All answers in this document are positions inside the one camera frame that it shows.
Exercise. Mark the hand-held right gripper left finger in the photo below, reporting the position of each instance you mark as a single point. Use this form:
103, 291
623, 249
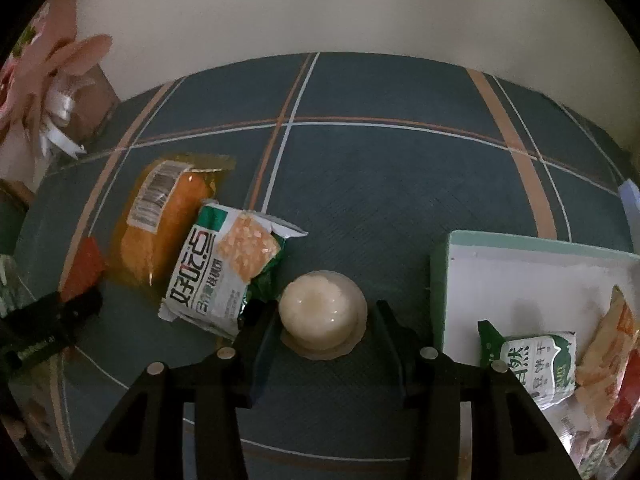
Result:
262, 360

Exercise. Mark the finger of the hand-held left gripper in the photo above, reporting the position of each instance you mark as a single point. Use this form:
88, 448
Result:
82, 312

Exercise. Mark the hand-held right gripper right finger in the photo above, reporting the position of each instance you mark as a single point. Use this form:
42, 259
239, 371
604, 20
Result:
400, 360

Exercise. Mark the clear red round cake packet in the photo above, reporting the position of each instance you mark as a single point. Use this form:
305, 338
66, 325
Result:
82, 270

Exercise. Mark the white jelly cup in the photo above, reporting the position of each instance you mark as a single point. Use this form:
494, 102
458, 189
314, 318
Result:
320, 305

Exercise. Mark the green white biscuit packet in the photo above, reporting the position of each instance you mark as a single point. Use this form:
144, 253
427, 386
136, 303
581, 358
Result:
540, 365

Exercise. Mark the white tray with green rim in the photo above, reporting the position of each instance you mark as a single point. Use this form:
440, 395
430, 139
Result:
525, 285

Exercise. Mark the large beige snack packet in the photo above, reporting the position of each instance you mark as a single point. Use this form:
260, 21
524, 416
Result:
610, 350

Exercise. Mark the crumpled clear plastic bag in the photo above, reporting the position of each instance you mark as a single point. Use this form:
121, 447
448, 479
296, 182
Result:
10, 285

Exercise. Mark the white green cracker packet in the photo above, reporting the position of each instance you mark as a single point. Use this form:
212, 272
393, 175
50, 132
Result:
215, 270

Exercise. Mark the orange cake packet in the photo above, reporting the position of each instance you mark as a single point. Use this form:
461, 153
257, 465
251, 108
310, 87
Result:
150, 230

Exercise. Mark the blue plaid cloth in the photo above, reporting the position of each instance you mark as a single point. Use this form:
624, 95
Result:
375, 185

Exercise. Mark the brown box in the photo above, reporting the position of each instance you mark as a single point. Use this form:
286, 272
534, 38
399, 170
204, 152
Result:
97, 105

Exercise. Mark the pink flower bouquet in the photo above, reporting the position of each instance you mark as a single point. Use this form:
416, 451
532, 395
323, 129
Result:
40, 85

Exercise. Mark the light blue object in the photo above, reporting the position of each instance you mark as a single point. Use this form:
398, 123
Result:
627, 205

